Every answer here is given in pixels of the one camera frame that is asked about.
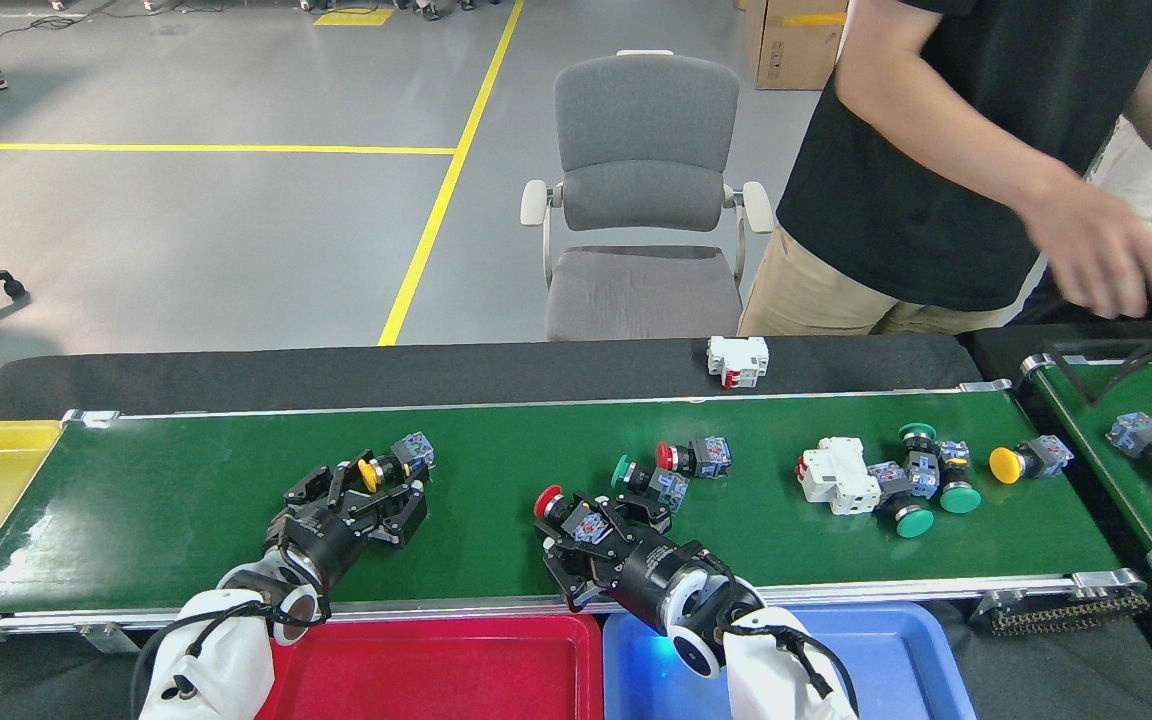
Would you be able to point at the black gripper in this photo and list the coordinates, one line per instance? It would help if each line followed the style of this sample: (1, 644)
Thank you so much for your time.
(321, 545)
(661, 585)

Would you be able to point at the white circuit breaker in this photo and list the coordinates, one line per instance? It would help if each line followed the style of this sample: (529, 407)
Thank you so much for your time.
(836, 475)
(736, 358)

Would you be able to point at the person's right forearm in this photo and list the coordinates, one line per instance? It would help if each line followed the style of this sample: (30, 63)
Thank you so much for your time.
(936, 130)

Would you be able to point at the red plastic tray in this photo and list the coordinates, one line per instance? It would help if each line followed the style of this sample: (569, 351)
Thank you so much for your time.
(436, 670)

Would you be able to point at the long green conveyor belt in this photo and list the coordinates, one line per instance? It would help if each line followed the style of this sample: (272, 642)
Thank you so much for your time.
(156, 480)

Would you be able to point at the blue plastic tray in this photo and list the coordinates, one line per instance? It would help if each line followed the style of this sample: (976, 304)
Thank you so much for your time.
(896, 670)

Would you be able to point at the green feeder conveyor belt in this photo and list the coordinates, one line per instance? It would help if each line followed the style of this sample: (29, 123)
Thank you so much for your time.
(1146, 510)

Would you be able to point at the person's right hand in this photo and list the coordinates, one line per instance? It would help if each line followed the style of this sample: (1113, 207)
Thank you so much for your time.
(1101, 250)

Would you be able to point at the grey office chair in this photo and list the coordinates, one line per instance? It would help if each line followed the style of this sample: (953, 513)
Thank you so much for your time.
(646, 120)

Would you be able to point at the brown cardboard box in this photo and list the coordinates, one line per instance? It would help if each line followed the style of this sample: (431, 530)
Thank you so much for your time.
(796, 50)

